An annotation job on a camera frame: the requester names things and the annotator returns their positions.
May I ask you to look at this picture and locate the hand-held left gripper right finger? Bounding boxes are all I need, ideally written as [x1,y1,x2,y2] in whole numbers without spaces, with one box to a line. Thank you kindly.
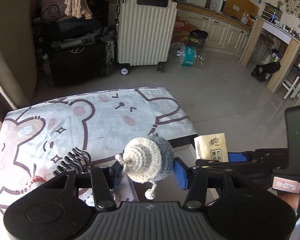
[174,158,253,211]

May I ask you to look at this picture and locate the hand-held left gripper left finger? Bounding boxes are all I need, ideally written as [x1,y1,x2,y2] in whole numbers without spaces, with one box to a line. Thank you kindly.
[43,163,127,212]

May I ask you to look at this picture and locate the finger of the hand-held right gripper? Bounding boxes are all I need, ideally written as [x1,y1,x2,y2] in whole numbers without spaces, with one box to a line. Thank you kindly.
[227,149,289,167]
[195,159,275,181]

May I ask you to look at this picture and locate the beige tissue pack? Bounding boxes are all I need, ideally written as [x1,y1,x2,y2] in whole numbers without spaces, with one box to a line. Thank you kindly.
[194,133,229,161]

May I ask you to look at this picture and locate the blue white crochet doll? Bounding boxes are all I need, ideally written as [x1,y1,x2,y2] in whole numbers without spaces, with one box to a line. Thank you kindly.
[115,134,176,200]

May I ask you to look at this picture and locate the black storage box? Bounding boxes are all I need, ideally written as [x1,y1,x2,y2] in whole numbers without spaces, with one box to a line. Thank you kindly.
[86,134,224,203]

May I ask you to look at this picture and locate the silver blue rope tassel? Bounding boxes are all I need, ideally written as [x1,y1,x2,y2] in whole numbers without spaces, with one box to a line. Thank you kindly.
[84,193,97,207]

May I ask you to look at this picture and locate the black hair claw clip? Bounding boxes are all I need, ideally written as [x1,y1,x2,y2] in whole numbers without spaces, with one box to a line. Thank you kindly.
[54,147,92,177]

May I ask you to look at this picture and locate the person's right hand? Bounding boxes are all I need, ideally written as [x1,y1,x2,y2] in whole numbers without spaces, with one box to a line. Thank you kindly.
[277,193,300,215]

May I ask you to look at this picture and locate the white stool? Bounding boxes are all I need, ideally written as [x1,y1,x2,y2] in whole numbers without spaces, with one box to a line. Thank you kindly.
[281,65,300,99]

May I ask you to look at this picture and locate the printed bear blanket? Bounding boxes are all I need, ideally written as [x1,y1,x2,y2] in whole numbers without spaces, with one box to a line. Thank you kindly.
[0,87,199,215]

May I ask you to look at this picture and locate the black shoes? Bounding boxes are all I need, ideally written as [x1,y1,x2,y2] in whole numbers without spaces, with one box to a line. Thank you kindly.
[250,62,282,82]

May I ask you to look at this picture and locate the pink crochet doll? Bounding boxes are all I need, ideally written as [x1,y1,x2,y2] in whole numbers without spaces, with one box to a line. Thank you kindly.
[25,164,49,194]

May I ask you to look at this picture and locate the large plastic water bottle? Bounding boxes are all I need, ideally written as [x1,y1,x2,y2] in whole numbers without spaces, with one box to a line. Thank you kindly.
[174,45,207,68]

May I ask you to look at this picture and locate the black amplifier case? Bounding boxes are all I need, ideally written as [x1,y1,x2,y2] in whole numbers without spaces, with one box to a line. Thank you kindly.
[49,39,115,88]

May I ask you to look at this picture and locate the cream kitchen cabinet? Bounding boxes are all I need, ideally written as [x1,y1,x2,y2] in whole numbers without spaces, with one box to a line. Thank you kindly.
[176,1,273,63]

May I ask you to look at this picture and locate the black trash bin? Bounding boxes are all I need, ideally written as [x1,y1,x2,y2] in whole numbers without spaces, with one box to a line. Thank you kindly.
[189,29,208,48]

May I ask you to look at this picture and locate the black tabletop appliance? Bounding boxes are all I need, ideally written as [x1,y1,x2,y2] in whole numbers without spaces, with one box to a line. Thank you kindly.
[261,2,283,22]

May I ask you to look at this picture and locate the small clear bottle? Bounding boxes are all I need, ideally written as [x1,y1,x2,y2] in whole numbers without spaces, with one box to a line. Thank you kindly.
[41,52,52,75]

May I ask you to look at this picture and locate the red cardboard box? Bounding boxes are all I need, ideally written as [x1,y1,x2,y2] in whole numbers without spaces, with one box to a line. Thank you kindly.
[171,17,198,44]

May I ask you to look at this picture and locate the grey folded stand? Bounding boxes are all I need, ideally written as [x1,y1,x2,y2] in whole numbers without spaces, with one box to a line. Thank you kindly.
[51,29,102,51]

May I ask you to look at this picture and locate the white ribbed suitcase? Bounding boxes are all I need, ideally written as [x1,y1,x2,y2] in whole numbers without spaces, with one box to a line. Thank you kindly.
[115,0,178,75]

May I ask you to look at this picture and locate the white kitchen appliance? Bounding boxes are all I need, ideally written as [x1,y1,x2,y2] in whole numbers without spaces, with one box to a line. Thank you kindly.
[210,0,227,13]

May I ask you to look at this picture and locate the narrow black case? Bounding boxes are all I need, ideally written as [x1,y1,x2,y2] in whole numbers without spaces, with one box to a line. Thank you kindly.
[31,22,53,80]

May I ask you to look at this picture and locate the dark blue bag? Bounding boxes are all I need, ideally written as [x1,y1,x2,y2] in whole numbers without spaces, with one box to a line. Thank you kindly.
[55,17,102,40]

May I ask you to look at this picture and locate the tall black speaker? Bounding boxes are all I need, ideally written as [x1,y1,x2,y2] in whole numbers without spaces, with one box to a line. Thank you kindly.
[84,0,108,28]

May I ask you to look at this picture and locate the pink plush bag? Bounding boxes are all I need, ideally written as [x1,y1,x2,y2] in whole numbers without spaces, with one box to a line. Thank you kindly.
[41,0,70,24]

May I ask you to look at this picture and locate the wooden frame table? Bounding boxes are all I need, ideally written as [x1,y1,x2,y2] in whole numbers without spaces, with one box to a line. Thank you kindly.
[239,15,300,94]

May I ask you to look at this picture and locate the wall photo collage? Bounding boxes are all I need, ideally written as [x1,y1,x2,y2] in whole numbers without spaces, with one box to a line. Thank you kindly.
[284,0,300,23]

